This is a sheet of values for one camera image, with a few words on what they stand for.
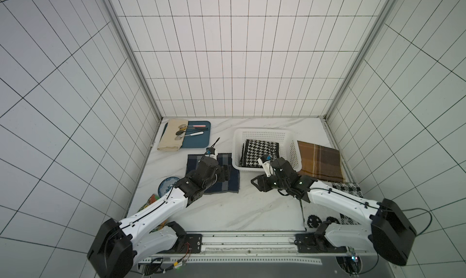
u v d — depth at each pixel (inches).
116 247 15.1
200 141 42.1
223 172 27.5
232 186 34.2
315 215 30.3
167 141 42.2
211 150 27.9
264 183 28.3
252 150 38.3
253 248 28.6
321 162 37.3
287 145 39.5
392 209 16.7
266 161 28.7
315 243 25.4
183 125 44.9
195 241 28.6
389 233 15.8
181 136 43.0
